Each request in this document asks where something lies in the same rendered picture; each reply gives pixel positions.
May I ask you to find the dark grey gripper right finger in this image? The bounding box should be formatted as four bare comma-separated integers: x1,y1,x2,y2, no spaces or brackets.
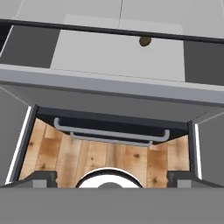
166,171,223,188

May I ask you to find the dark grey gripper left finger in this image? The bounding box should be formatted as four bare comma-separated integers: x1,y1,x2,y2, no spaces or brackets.
5,171,59,188

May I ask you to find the grey fridge door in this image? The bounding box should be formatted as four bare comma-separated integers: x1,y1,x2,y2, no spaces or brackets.
187,114,224,188
0,87,39,186

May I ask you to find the dark fridge drawer front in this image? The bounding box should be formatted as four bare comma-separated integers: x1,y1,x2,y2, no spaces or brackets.
35,106,190,145

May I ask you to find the pale grey fridge shelf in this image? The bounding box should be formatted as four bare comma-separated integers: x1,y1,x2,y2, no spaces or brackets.
50,13,186,83

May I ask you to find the white and black round thing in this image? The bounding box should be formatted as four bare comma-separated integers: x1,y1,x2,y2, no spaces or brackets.
74,166,144,189

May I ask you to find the brown round food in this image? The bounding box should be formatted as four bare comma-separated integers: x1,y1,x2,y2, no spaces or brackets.
138,35,152,48

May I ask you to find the short grey drawer handle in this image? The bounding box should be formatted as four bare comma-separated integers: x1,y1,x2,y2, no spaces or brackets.
69,131,154,148

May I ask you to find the long grey drawer handle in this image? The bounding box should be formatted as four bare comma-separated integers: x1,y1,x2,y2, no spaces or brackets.
53,117,171,143

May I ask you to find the black fridge shelf rail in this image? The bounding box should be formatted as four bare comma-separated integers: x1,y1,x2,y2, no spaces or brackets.
0,18,224,46

